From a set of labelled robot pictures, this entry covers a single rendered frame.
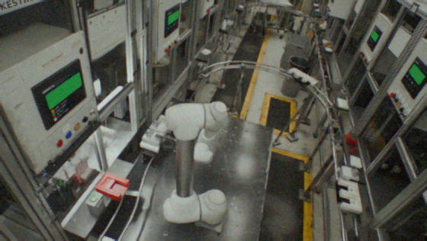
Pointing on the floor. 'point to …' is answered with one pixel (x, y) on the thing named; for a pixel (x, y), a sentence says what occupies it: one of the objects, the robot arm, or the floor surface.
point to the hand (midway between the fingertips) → (158, 139)
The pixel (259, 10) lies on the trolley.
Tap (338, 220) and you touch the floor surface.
